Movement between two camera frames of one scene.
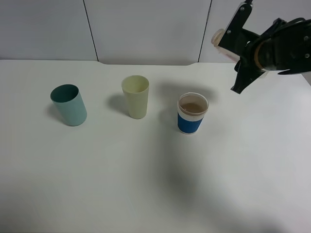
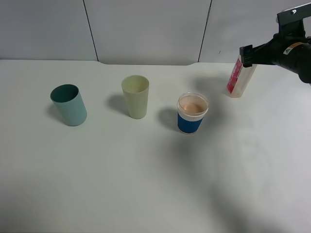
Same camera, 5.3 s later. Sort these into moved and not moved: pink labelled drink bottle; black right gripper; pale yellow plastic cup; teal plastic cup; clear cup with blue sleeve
Moved: black right gripper; pink labelled drink bottle
Not moved: clear cup with blue sleeve; teal plastic cup; pale yellow plastic cup
